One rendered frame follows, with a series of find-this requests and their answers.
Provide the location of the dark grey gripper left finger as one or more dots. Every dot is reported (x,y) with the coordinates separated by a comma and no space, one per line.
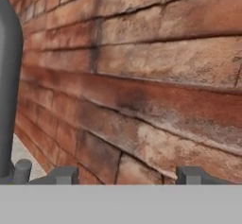
(66,175)

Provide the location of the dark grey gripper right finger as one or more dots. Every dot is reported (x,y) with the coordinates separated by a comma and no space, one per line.
(189,175)

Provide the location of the grey sink faucet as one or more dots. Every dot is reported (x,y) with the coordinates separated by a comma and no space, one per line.
(9,86)

